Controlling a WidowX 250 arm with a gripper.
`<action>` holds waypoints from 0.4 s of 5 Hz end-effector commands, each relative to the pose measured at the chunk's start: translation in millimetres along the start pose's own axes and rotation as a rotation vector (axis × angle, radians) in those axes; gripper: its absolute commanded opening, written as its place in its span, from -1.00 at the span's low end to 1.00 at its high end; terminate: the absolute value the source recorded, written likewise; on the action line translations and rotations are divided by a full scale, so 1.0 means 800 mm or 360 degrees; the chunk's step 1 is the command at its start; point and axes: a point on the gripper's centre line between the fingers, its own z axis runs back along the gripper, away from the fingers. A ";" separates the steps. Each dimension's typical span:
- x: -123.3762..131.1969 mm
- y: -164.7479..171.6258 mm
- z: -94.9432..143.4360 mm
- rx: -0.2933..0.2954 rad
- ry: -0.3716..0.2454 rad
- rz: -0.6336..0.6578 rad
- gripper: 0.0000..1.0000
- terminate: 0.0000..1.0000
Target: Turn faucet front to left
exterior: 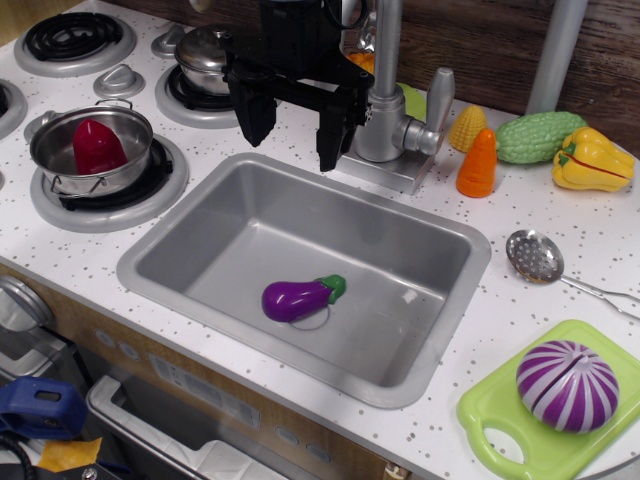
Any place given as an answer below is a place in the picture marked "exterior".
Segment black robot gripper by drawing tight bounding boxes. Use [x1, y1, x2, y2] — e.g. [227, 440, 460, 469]
[219, 1, 373, 172]

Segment orange toy behind faucet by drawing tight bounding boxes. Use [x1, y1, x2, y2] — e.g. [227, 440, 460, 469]
[347, 52, 375, 75]

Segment silver toy faucet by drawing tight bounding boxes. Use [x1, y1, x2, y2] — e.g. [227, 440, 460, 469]
[337, 1, 455, 195]

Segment green plate behind faucet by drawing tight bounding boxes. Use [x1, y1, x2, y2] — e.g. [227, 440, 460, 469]
[397, 83, 427, 121]

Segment small lidded steel pot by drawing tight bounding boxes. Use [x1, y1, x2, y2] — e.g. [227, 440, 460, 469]
[174, 25, 229, 96]

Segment back right stove burner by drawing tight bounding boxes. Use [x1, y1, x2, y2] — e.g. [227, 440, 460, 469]
[154, 65, 239, 129]

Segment stove burner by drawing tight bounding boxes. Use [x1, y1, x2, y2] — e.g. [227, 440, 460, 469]
[30, 135, 189, 234]
[154, 65, 239, 129]
[0, 79, 28, 140]
[14, 12, 137, 78]

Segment grey plastic sink basin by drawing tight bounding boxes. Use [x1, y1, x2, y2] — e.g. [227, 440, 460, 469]
[117, 153, 491, 409]

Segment grey stove knob back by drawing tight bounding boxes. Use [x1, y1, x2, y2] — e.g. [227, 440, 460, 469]
[151, 25, 186, 59]

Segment grey stove knob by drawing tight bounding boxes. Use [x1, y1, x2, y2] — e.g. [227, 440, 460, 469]
[151, 25, 186, 59]
[93, 64, 146, 99]
[23, 110, 60, 144]

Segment front stove burner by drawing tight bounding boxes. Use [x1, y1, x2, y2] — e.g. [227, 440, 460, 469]
[30, 135, 189, 234]

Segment yellow toy corn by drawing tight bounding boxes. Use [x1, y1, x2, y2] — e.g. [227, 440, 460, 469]
[448, 105, 488, 153]

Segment grey stove knob centre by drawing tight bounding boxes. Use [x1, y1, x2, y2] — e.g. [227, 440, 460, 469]
[93, 64, 146, 99]

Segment purple toy eggplant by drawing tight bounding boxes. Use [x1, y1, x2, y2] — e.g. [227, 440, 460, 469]
[261, 274, 347, 323]

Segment orange toy carrot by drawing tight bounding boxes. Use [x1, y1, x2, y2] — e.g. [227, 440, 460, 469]
[456, 128, 497, 198]

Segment red toy pepper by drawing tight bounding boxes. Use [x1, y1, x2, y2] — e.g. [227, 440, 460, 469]
[73, 118, 127, 175]

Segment back left stove burner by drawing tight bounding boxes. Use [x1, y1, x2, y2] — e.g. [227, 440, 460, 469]
[14, 12, 137, 78]

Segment green toy bitter gourd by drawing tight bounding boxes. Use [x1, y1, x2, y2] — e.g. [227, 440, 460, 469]
[496, 111, 588, 165]

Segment grey stove knob left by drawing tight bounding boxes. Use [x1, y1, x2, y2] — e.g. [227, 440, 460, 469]
[23, 110, 60, 144]

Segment steel slotted spoon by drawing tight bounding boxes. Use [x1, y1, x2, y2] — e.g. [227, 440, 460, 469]
[505, 230, 639, 321]

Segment far left stove burner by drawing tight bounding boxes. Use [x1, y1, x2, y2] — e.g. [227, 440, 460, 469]
[0, 79, 28, 140]

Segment grey support pole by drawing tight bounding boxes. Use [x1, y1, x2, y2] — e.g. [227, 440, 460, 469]
[525, 0, 589, 114]

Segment yellow toy bell pepper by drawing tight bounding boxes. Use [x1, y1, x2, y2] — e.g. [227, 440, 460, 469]
[551, 127, 635, 192]

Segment silver round dial knob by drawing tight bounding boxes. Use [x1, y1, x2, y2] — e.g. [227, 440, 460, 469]
[1, 275, 54, 333]

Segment lime green cutting board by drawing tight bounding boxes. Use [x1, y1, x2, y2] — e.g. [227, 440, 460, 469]
[457, 320, 639, 479]

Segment purple striped toy onion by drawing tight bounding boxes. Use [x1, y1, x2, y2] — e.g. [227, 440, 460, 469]
[516, 340, 620, 434]

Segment blue clamp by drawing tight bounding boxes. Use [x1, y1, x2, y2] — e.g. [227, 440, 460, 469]
[1, 376, 88, 440]

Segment steel pot with handles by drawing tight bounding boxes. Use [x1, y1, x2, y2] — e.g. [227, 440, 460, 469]
[29, 103, 154, 198]

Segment oven door handle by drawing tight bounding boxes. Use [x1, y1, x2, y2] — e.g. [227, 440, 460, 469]
[86, 376, 283, 479]

